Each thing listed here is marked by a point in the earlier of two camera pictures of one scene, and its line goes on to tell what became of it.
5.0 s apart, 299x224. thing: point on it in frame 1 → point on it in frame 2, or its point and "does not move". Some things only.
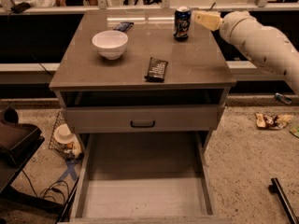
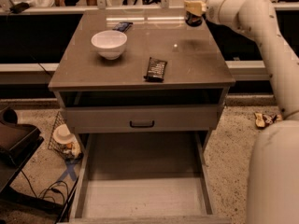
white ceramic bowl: [110, 44] does not move
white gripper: [231, 26] → [217, 8]
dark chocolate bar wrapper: [156, 71] does not move
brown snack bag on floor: [272, 121] does not move
